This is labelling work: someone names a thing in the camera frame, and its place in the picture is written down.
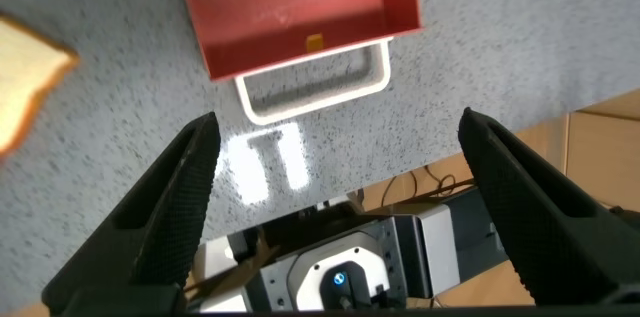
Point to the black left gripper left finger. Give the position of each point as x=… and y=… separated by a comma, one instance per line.
x=170, y=217

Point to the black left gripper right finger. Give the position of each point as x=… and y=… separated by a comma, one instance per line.
x=530, y=217

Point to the grey white robot base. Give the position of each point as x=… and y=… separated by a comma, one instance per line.
x=350, y=262

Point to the large white bread slice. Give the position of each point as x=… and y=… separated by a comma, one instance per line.
x=22, y=82

